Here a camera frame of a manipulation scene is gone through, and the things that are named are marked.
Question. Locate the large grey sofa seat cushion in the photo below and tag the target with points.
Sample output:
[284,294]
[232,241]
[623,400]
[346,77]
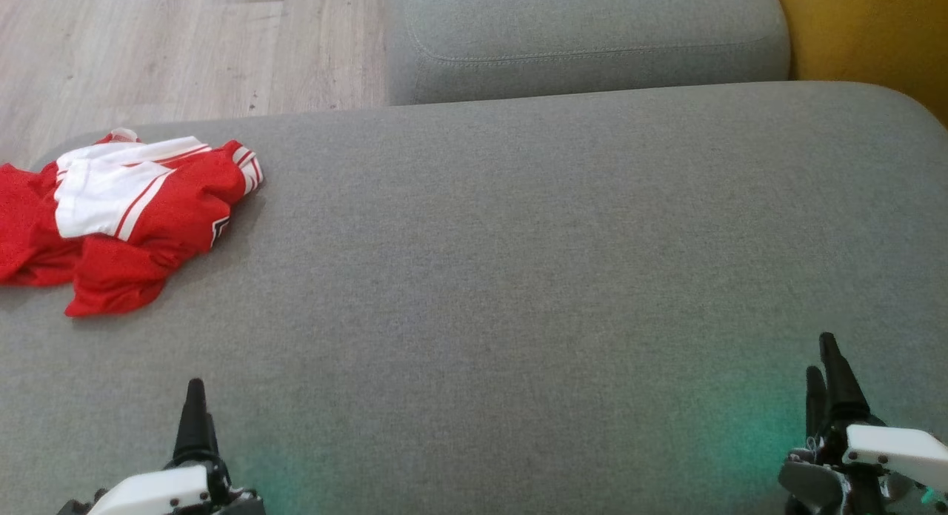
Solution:
[518,293]

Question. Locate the red mesh shorts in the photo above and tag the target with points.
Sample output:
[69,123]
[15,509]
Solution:
[29,233]

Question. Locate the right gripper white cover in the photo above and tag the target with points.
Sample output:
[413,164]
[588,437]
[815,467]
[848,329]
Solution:
[896,448]

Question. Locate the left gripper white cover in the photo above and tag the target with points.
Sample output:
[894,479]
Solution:
[155,493]

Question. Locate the grey stitched sofa seat cushion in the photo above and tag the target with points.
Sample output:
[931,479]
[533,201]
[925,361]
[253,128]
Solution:
[592,26]

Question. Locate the large yellow sofa back cushion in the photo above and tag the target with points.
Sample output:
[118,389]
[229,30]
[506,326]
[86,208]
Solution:
[874,33]

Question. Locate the red white basketball jersey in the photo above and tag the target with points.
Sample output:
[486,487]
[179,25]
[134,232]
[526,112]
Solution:
[111,196]

